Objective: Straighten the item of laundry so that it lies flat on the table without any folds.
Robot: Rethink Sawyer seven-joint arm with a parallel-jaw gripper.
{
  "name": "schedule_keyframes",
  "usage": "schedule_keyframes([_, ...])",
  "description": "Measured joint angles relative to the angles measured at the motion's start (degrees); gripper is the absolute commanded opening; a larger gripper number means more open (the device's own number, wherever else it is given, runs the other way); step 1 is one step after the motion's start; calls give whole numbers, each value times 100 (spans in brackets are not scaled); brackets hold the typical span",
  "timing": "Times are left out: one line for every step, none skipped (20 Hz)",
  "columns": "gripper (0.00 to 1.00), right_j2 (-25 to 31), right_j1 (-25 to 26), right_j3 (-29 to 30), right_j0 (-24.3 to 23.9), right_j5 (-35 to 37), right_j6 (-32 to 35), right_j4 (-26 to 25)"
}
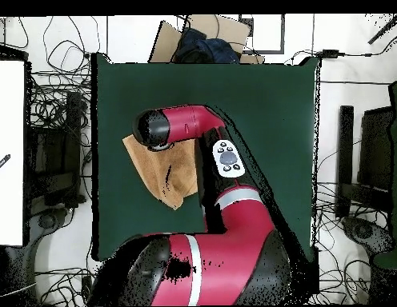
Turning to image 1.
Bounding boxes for tan terry towel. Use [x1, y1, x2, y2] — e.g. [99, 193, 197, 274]
[122, 134, 199, 211]

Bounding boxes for dark green table cloth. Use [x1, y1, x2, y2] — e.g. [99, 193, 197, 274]
[90, 52, 319, 261]

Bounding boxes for dark blue garment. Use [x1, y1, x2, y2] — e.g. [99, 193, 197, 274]
[171, 27, 241, 64]

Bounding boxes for brown cardboard sheet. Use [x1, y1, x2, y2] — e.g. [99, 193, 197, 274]
[148, 20, 184, 64]
[185, 14, 253, 56]

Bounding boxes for black stand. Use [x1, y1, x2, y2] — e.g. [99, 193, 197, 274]
[25, 91, 87, 231]
[335, 105, 396, 257]

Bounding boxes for black power strip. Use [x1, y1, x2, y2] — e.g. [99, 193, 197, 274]
[81, 275, 94, 303]

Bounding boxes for black power adapter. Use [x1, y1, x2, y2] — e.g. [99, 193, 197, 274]
[321, 48, 346, 59]

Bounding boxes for white board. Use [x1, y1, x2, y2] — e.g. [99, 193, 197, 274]
[0, 59, 26, 246]

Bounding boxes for black rod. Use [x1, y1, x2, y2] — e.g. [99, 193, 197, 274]
[367, 14, 397, 45]

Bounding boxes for tangled black cables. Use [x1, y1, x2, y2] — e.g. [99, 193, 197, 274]
[34, 265, 97, 306]
[25, 15, 102, 129]
[313, 257, 379, 305]

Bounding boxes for black rectangular frame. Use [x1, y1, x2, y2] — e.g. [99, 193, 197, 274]
[238, 14, 286, 54]

